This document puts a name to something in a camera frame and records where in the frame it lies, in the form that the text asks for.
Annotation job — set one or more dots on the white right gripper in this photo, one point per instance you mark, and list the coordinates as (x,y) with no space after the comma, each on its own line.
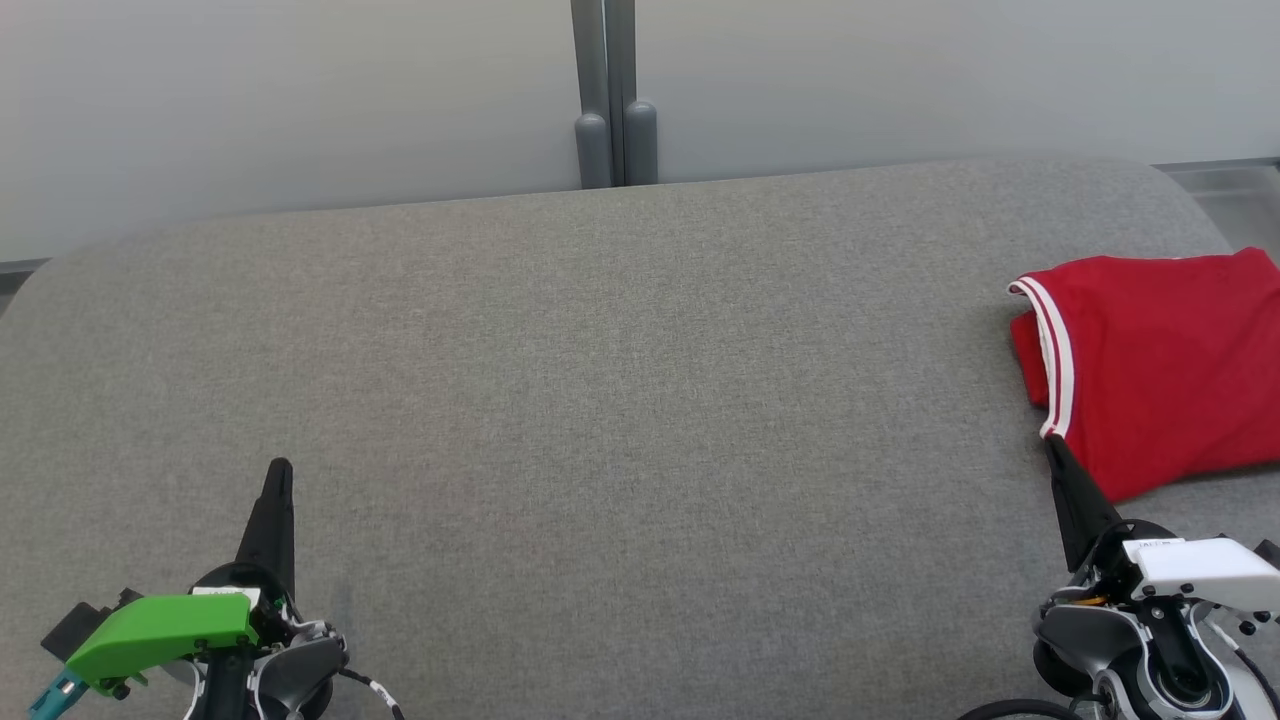
(1200,575)

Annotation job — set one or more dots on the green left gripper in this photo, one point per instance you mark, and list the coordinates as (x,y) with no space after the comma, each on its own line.
(160,630)

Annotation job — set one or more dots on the red and white basketball jersey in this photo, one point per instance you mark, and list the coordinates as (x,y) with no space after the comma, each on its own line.
(1160,370)

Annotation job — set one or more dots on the grey fabric sofa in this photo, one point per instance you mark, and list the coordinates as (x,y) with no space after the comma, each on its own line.
(600,400)

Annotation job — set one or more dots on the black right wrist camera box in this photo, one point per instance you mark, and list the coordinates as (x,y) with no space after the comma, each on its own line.
(1271,553)

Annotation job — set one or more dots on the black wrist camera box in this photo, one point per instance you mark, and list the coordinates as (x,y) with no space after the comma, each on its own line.
(75,625)
(1271,553)

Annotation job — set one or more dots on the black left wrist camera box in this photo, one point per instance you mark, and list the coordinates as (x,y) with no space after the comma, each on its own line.
(75,625)

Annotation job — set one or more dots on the grey partition post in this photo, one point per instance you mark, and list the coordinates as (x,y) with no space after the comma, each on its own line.
(612,100)

